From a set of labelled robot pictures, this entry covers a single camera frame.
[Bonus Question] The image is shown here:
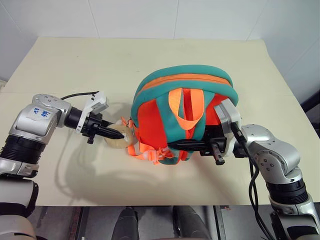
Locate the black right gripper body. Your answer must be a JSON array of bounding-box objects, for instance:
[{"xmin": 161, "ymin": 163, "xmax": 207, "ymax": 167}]
[{"xmin": 199, "ymin": 124, "xmax": 228, "ymax": 167}]

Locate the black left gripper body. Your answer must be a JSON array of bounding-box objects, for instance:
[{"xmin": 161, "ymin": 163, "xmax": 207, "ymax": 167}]
[{"xmin": 82, "ymin": 113, "xmax": 106, "ymax": 145}]

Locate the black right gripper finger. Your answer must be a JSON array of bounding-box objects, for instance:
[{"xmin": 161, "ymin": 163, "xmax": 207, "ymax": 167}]
[{"xmin": 167, "ymin": 140, "xmax": 209, "ymax": 152}]

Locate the beige plush keychain toy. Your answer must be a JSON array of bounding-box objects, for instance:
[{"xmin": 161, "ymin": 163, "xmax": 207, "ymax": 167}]
[{"xmin": 103, "ymin": 123, "xmax": 138, "ymax": 150}]

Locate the teal and orange backpack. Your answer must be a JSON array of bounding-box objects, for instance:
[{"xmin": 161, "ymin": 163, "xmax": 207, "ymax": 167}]
[{"xmin": 120, "ymin": 64, "xmax": 240, "ymax": 167}]

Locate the dark rounded shape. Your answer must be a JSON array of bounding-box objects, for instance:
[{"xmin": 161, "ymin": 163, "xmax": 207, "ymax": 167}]
[
  {"xmin": 172, "ymin": 205, "xmax": 210, "ymax": 240},
  {"xmin": 117, "ymin": 206, "xmax": 140, "ymax": 240}
]

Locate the dark bar under table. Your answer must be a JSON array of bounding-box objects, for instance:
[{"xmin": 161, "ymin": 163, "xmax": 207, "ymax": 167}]
[{"xmin": 212, "ymin": 205, "xmax": 228, "ymax": 240}]

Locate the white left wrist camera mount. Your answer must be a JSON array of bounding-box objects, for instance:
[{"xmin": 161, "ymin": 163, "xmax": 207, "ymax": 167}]
[{"xmin": 75, "ymin": 90, "xmax": 110, "ymax": 134}]

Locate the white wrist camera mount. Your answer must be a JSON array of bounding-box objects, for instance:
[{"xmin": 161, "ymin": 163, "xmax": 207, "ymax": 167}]
[
  {"xmin": 75, "ymin": 90, "xmax": 110, "ymax": 134},
  {"xmin": 214, "ymin": 98, "xmax": 242, "ymax": 158}
]

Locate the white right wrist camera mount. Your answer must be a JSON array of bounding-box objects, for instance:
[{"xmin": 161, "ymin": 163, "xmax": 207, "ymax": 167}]
[{"xmin": 214, "ymin": 98, "xmax": 242, "ymax": 158}]

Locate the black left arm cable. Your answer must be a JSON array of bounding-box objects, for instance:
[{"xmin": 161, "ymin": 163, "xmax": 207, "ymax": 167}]
[{"xmin": 60, "ymin": 91, "xmax": 100, "ymax": 101}]

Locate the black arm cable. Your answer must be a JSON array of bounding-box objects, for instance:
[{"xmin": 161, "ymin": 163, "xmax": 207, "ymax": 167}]
[
  {"xmin": 230, "ymin": 121, "xmax": 275, "ymax": 240},
  {"xmin": 60, "ymin": 91, "xmax": 100, "ymax": 101}
]

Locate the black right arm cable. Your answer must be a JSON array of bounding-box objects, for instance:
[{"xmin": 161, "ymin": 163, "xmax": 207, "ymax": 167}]
[{"xmin": 230, "ymin": 121, "xmax": 275, "ymax": 240}]

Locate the black frame beside table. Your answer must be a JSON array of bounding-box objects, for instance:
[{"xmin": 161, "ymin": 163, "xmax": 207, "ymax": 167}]
[{"xmin": 298, "ymin": 86, "xmax": 320, "ymax": 139}]

